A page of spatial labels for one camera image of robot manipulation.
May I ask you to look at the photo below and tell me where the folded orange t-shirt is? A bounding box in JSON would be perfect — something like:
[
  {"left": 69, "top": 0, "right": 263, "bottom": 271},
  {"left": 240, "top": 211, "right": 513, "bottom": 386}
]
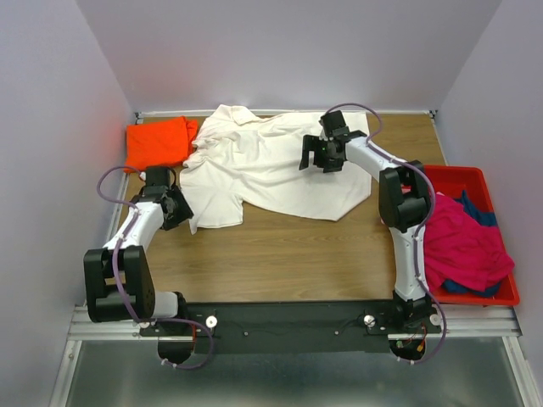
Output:
[{"left": 124, "top": 116, "right": 199, "bottom": 173}]

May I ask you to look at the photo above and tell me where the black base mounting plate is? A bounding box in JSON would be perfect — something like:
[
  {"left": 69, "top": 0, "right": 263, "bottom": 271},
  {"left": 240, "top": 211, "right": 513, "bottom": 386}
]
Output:
[{"left": 140, "top": 299, "right": 441, "bottom": 368}]

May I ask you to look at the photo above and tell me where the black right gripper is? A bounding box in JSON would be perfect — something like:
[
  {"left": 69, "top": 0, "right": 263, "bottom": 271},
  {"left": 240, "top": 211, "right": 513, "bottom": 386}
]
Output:
[{"left": 297, "top": 135, "right": 341, "bottom": 174}]

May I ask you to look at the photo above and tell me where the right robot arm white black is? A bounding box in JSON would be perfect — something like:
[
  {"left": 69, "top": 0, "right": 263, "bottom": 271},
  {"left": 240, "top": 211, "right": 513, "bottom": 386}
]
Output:
[{"left": 299, "top": 107, "right": 436, "bottom": 332}]

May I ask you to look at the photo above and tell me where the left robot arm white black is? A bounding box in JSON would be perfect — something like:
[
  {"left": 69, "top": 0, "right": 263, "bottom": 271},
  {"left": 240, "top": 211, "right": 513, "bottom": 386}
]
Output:
[{"left": 83, "top": 166, "right": 193, "bottom": 335}]

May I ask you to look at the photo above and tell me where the aluminium extrusion rail frame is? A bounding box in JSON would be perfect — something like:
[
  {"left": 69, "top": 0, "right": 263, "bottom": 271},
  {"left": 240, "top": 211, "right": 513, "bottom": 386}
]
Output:
[{"left": 50, "top": 110, "right": 531, "bottom": 407}]

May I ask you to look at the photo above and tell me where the magenta t-shirt in bin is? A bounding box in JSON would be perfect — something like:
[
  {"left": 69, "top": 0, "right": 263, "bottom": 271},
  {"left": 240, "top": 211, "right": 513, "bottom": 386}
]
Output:
[{"left": 423, "top": 193, "right": 515, "bottom": 293}]

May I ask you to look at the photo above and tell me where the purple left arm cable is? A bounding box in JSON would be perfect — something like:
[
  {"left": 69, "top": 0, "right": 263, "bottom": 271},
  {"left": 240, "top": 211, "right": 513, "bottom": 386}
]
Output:
[{"left": 96, "top": 165, "right": 216, "bottom": 371}]

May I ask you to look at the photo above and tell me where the white t-shirt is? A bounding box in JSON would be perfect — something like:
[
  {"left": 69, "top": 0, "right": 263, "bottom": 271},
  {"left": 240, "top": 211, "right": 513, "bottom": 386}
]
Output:
[{"left": 179, "top": 105, "right": 372, "bottom": 233}]

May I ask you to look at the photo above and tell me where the navy blue t-shirt in bin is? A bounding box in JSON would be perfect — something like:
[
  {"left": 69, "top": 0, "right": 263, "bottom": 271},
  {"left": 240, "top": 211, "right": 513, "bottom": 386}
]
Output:
[{"left": 442, "top": 190, "right": 501, "bottom": 298}]

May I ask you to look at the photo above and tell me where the red plastic bin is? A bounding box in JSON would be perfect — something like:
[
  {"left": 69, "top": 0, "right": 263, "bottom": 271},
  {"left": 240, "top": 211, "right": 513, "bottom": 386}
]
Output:
[{"left": 424, "top": 165, "right": 520, "bottom": 306}]

